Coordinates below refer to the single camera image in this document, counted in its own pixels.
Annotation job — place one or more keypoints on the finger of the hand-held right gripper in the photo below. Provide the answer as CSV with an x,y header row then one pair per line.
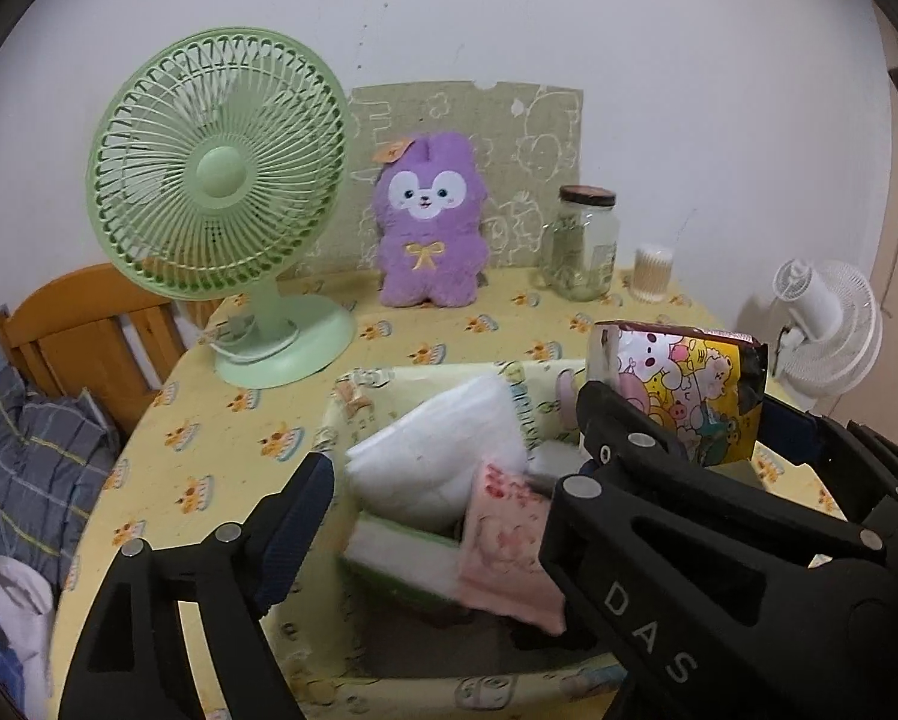
x,y
787,427
621,427

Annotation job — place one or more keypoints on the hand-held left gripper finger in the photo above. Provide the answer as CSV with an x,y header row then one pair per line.
x,y
291,532

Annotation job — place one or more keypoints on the cartoon printed packet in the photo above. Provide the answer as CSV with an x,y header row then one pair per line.
x,y
689,382

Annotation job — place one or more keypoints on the green tissue pack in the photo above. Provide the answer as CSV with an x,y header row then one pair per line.
x,y
396,555

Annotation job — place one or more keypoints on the white towel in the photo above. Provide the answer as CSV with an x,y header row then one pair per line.
x,y
434,457

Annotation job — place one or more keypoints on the pink cosmetic tube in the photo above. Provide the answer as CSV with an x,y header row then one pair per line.
x,y
501,547

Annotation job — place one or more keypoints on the yellow patterned storage box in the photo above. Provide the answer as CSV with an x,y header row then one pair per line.
x,y
389,694

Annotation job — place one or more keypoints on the white standing fan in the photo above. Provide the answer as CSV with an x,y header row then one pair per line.
x,y
839,330

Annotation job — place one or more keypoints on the cotton swab container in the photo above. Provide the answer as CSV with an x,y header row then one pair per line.
x,y
650,277

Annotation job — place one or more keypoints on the glass jar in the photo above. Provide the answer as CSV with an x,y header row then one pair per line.
x,y
580,255

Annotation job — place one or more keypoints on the purple plush toy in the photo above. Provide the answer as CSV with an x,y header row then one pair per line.
x,y
426,270

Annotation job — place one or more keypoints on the grey plaid pillow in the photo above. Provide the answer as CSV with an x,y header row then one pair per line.
x,y
36,480

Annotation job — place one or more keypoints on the white cloth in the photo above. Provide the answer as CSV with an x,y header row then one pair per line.
x,y
17,607

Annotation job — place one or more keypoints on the green patterned board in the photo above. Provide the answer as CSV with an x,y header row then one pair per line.
x,y
539,135

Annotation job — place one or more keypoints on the wooden bed headboard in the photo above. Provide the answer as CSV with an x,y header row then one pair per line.
x,y
66,322

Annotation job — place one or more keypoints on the green desk fan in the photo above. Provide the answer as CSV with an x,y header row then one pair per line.
x,y
216,172

